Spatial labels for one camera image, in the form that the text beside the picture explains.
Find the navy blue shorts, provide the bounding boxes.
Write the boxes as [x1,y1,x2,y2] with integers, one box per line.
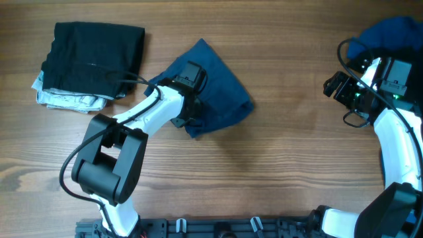
[149,38,254,138]

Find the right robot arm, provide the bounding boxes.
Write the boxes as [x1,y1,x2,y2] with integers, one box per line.
[311,58,422,237]

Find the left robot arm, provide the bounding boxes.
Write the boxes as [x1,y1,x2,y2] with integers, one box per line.
[62,61,208,237]

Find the blue t-shirt pile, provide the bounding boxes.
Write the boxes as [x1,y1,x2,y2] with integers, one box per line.
[347,17,422,61]

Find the folded black garment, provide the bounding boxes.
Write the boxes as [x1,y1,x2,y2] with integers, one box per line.
[41,22,145,99]

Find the folded light grey garment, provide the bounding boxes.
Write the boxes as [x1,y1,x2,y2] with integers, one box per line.
[32,70,114,114]

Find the right black cable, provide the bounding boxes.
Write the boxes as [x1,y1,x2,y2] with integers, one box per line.
[336,38,423,238]

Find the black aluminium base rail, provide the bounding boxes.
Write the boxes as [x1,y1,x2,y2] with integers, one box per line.
[75,216,331,238]

